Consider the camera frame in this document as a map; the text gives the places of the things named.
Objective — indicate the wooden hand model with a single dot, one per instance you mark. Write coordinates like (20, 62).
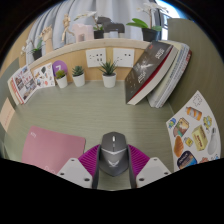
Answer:
(47, 36)

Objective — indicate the large white orchid black pot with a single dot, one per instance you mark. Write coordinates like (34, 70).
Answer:
(149, 34)

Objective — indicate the black hardcover book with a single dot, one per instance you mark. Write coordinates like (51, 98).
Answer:
(146, 71)

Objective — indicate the window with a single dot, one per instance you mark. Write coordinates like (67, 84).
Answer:
(166, 8)

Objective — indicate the grey curtain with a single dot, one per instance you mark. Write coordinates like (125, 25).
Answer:
(113, 8)

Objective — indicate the large green desk partition panel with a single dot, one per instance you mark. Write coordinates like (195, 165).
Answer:
(203, 60)

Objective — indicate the pink horse figure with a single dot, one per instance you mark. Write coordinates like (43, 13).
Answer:
(83, 32)

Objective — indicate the small round succulent white pot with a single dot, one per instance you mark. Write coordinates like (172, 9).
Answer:
(62, 82)

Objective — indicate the black horse figure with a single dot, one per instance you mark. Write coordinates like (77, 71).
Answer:
(113, 26)

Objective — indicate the pink mouse pad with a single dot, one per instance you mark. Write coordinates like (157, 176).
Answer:
(50, 148)

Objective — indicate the small white sticker card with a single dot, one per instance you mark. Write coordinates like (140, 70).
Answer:
(44, 76)

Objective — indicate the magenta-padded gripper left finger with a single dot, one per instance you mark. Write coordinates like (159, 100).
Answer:
(75, 170)

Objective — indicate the small green desk partition panel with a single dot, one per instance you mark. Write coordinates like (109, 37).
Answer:
(6, 78)

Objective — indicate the small white orchid black pot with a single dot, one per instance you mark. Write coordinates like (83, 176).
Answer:
(37, 55)

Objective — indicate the dark grey computer mouse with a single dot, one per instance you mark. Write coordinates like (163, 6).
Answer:
(114, 153)

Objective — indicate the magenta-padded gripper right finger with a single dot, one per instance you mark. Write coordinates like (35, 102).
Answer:
(153, 170)

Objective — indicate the spiky succulent white pot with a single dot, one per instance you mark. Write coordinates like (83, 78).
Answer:
(109, 81)

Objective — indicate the large white sticker sheet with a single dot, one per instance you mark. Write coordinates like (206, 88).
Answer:
(196, 133)

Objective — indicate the purple round sign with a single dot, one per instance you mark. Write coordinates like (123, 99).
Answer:
(60, 65)

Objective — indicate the red photo cover magazine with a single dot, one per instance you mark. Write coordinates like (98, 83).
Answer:
(25, 83)

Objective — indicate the white orchid behind horse figures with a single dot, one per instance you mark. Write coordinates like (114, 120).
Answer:
(98, 34)

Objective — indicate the beige paper card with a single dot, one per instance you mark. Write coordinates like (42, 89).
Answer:
(6, 114)

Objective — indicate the white wall socket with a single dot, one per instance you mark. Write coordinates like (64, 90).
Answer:
(123, 57)
(96, 57)

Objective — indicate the small green succulent white pot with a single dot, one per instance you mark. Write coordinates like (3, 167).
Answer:
(79, 81)

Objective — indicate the wooden artist mannequin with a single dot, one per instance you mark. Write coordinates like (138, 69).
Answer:
(67, 28)

